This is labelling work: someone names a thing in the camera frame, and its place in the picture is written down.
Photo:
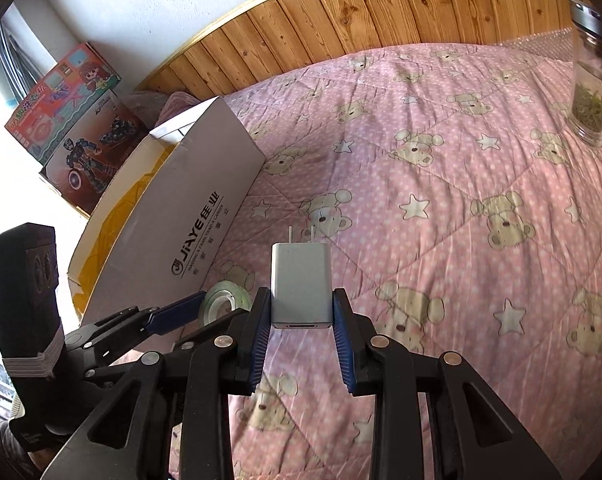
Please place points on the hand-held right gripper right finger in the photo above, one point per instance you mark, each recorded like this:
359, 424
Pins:
343, 345

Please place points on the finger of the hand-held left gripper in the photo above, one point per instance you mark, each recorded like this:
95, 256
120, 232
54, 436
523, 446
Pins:
176, 315
208, 334

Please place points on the glass tea bottle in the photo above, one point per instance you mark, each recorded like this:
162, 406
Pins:
588, 105

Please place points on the clear tape roll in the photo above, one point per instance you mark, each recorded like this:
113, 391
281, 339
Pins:
212, 300

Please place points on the colourful cartoon toy box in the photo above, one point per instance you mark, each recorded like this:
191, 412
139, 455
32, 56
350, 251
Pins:
56, 100

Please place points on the dark robot figure toy box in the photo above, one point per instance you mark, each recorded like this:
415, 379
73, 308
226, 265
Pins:
96, 160

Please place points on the white cardboard box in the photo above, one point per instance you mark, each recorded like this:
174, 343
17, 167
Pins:
196, 200

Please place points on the white plug charger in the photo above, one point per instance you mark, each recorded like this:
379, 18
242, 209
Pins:
301, 280

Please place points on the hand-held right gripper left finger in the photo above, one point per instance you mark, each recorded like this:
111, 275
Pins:
258, 340

